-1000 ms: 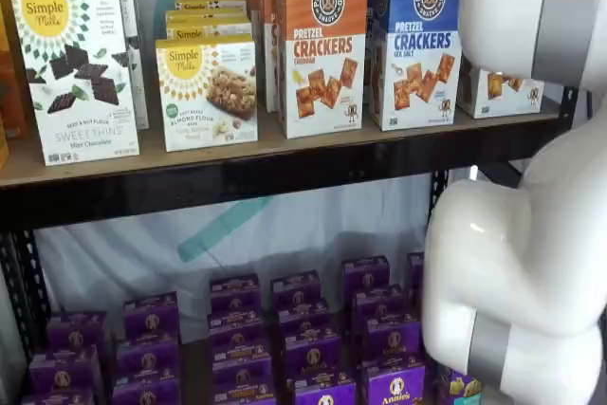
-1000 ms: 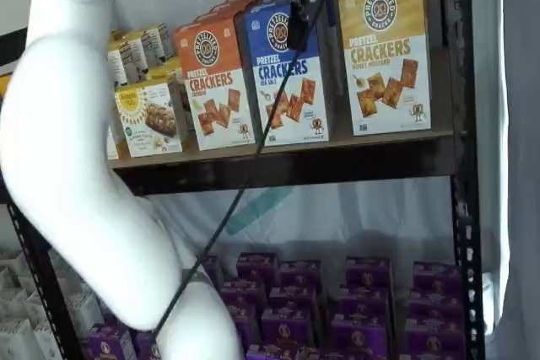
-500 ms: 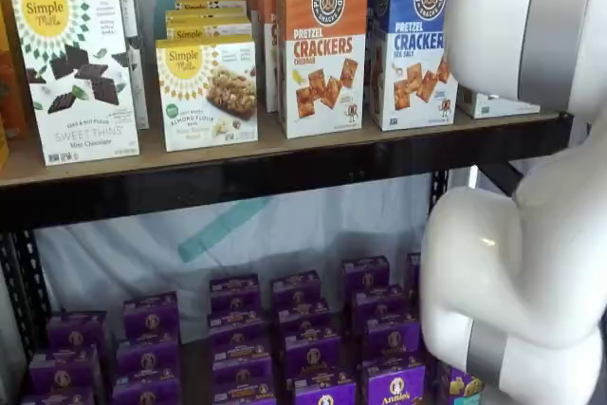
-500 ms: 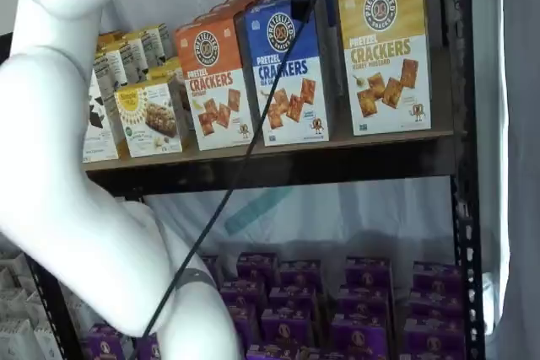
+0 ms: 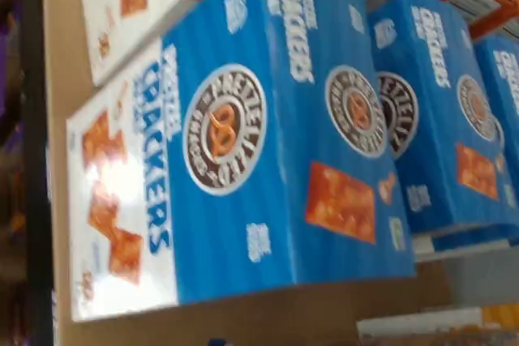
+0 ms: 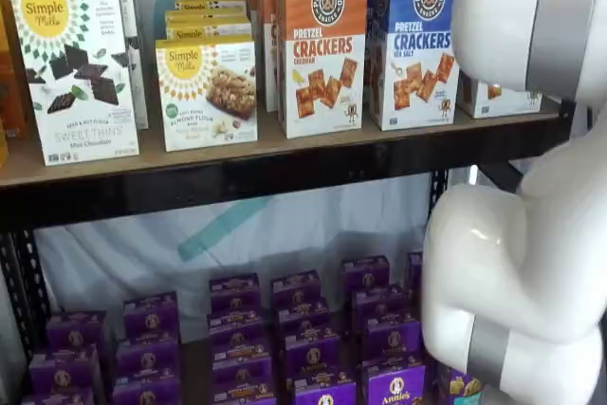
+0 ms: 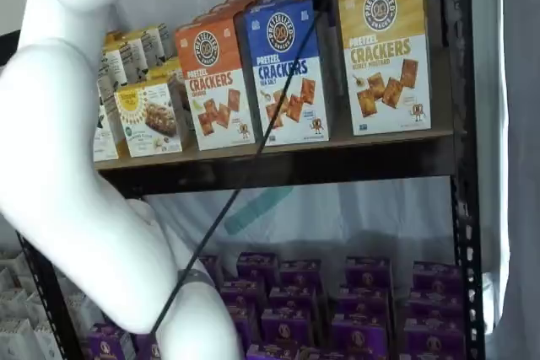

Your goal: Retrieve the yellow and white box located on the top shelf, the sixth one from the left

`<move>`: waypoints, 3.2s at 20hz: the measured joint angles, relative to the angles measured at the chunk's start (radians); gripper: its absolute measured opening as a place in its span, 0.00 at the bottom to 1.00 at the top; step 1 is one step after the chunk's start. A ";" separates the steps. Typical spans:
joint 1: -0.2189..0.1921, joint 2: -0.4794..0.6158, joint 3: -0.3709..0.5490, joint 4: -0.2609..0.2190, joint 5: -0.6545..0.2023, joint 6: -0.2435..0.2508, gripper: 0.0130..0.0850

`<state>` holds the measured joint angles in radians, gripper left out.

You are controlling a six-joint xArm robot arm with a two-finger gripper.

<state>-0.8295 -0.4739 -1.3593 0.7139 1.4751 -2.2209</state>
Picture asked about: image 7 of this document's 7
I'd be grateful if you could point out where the yellow white pretzel crackers box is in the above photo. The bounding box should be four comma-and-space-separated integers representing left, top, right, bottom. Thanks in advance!
337, 0, 433, 137

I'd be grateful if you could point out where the brown wooden shelf board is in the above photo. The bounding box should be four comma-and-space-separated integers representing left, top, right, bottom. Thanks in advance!
94, 129, 455, 172

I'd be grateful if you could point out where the purple Annie's snack box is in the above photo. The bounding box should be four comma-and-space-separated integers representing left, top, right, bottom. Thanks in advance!
337, 286, 393, 320
88, 322, 137, 360
227, 304, 260, 338
246, 342, 299, 360
219, 279, 268, 309
412, 261, 464, 293
345, 255, 393, 289
197, 255, 223, 289
402, 315, 466, 360
268, 286, 319, 313
236, 252, 279, 283
134, 332, 164, 360
260, 307, 315, 347
279, 259, 323, 290
406, 287, 464, 321
330, 315, 395, 360
297, 346, 335, 360

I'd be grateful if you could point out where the white yellow granola bar box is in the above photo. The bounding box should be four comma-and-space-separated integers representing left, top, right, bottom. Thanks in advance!
146, 58, 196, 134
113, 81, 184, 159

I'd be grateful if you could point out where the white box black graphic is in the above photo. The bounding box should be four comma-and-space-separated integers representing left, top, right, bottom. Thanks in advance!
97, 47, 128, 98
158, 22, 179, 60
141, 26, 165, 71
118, 35, 150, 83
93, 94, 120, 163

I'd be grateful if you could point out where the white paper box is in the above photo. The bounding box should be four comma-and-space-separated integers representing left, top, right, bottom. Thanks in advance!
0, 320, 41, 360
0, 287, 27, 321
24, 290, 48, 321
67, 294, 103, 328
33, 321, 65, 360

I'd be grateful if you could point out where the white teal-striped backdrop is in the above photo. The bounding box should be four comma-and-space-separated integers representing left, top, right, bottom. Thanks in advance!
107, 0, 459, 264

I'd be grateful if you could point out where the white fabric curtain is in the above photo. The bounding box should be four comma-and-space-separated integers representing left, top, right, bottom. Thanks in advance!
463, 0, 540, 360

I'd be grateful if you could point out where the long black cable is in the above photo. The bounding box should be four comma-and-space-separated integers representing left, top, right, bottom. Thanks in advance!
149, 0, 349, 335

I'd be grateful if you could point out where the black metal shelf frame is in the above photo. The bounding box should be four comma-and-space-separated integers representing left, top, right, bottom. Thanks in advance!
0, 0, 487, 360

